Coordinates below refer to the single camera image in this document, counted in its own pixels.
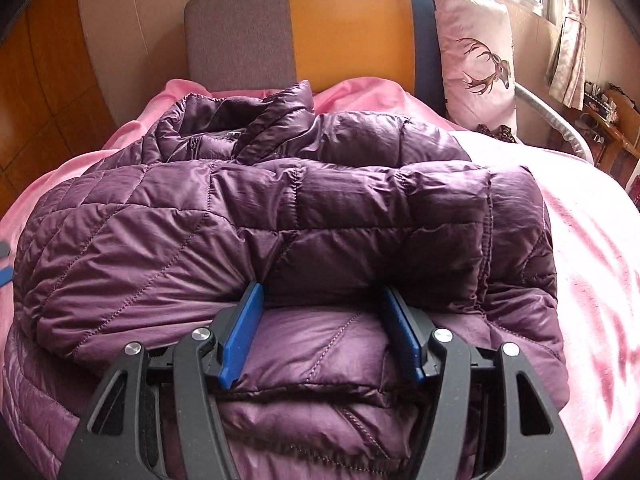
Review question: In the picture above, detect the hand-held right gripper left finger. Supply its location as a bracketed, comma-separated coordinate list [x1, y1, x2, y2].
[60, 282, 265, 480]

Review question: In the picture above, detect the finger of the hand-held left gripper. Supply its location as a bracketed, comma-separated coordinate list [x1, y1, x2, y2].
[0, 242, 14, 289]

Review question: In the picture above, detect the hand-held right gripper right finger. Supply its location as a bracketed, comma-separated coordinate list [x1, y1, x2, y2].
[382, 287, 583, 480]

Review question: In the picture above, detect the purple quilted puffer jacket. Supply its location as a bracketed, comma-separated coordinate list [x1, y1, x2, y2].
[9, 80, 569, 480]

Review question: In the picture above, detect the wooden wardrobe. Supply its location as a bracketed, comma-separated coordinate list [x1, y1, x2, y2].
[0, 0, 122, 213]

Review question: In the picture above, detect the pink bed sheet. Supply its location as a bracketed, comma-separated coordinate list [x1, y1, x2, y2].
[0, 77, 640, 480]

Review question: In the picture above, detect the dark floral cloth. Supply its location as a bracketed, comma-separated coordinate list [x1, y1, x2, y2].
[474, 122, 519, 147]

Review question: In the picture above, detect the pink deer print pillow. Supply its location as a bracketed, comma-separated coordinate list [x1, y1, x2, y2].
[428, 0, 519, 137]

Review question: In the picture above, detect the cluttered wooden desk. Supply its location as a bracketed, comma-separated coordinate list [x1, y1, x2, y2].
[577, 81, 640, 196]

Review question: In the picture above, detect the grey yellow blue headboard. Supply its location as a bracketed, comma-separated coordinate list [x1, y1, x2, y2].
[184, 0, 495, 117]

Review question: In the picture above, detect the pink patterned curtain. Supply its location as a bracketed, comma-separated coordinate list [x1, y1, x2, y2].
[545, 0, 592, 111]

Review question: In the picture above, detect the grey curved rail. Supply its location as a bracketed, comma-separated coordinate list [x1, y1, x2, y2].
[514, 84, 596, 166]

